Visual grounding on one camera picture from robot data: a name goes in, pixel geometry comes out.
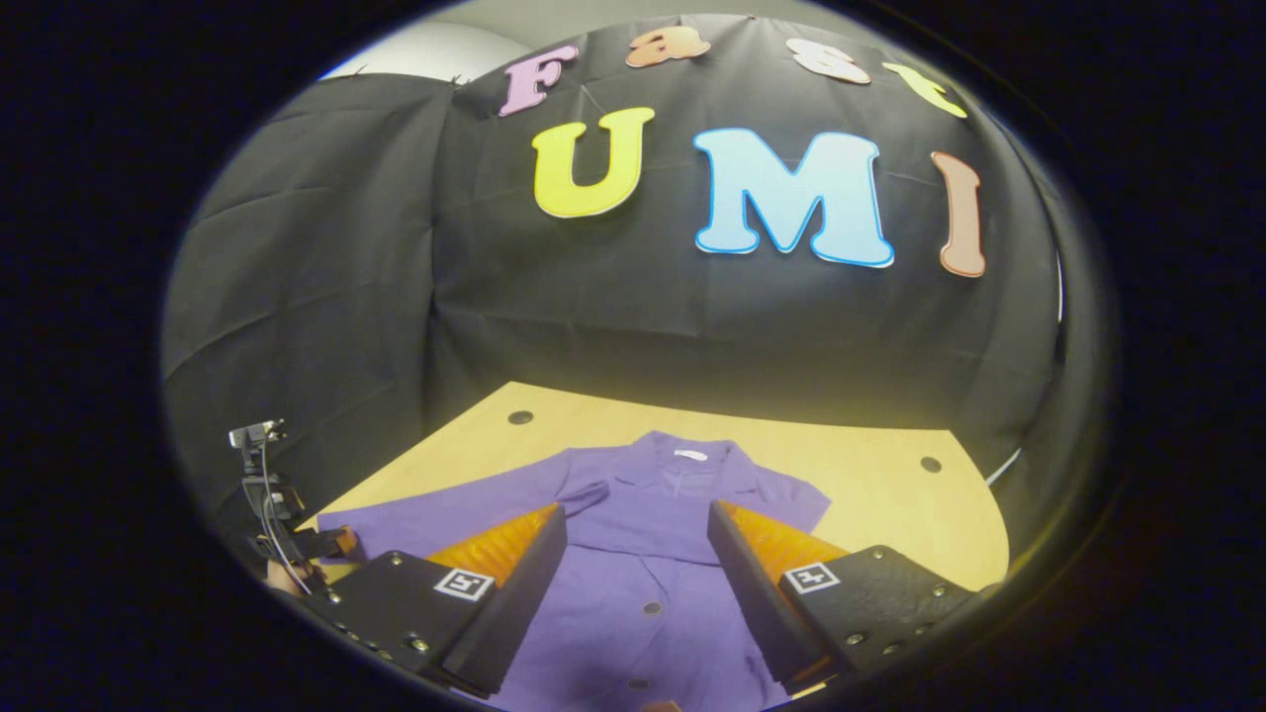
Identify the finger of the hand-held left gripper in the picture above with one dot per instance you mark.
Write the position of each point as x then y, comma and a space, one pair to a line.
316, 544

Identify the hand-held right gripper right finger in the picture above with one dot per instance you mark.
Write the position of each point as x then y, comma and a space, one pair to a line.
752, 593

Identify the black backdrop cloth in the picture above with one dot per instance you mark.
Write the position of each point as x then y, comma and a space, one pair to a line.
396, 297

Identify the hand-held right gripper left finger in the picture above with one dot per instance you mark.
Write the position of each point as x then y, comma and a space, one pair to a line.
514, 603

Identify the purple button shirt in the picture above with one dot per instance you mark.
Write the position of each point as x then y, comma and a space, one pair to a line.
643, 554

